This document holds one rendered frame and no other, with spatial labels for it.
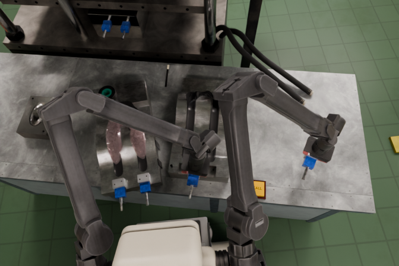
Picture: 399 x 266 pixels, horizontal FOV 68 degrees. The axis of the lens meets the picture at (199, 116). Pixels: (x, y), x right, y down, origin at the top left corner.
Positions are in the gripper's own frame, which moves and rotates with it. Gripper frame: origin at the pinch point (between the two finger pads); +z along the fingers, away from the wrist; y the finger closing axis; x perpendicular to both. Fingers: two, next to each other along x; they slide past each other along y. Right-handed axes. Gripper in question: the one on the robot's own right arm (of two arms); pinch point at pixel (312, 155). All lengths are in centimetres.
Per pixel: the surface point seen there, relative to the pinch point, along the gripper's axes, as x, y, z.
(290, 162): 1.0, 5.6, 15.1
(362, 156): -16.0, -22.9, 15.4
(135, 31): -33, 109, 11
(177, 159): 24, 51, 6
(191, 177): 30, 40, -1
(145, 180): 38, 58, 6
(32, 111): 33, 127, 8
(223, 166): 18.4, 31.2, 5.7
